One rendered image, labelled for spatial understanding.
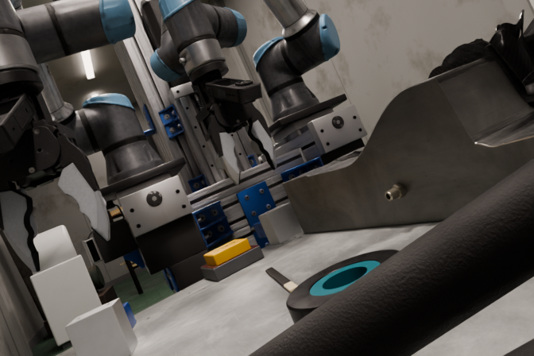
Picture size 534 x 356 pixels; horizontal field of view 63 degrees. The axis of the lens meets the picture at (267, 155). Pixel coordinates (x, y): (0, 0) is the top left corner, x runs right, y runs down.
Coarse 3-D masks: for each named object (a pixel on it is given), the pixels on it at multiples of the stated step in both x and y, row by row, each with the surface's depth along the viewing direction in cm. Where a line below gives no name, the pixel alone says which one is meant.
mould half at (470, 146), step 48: (432, 96) 39; (480, 96) 39; (384, 144) 47; (432, 144) 41; (480, 144) 36; (528, 144) 33; (288, 192) 70; (336, 192) 58; (384, 192) 49; (432, 192) 43; (480, 192) 38
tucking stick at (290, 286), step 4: (272, 268) 54; (268, 272) 53; (272, 272) 52; (276, 272) 51; (272, 276) 50; (276, 276) 49; (280, 276) 48; (276, 280) 48; (280, 280) 46; (284, 280) 45; (288, 280) 45; (284, 284) 44; (288, 284) 43; (292, 284) 42; (288, 288) 42; (292, 288) 41
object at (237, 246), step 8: (240, 240) 67; (224, 248) 66; (232, 248) 65; (240, 248) 65; (248, 248) 66; (208, 256) 66; (216, 256) 64; (224, 256) 64; (232, 256) 65; (208, 264) 68; (216, 264) 64
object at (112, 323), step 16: (112, 304) 45; (128, 304) 51; (80, 320) 44; (96, 320) 44; (112, 320) 44; (128, 320) 48; (80, 336) 44; (96, 336) 44; (112, 336) 44; (128, 336) 45; (80, 352) 44; (96, 352) 44; (112, 352) 44; (128, 352) 44
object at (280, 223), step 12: (288, 204) 74; (264, 216) 73; (276, 216) 73; (288, 216) 74; (252, 228) 83; (264, 228) 75; (276, 228) 72; (288, 228) 73; (300, 228) 74; (276, 240) 72
